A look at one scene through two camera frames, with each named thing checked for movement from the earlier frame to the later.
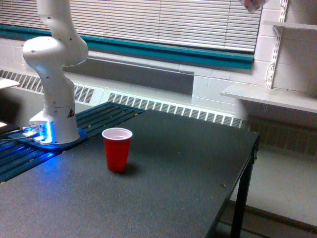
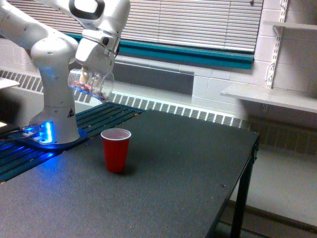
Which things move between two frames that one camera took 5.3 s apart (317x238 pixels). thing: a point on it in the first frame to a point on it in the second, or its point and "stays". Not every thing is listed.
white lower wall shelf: x=302 y=100 stays
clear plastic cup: x=253 y=5 to x=98 y=85
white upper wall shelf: x=302 y=26 stays
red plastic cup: x=117 y=141 stays
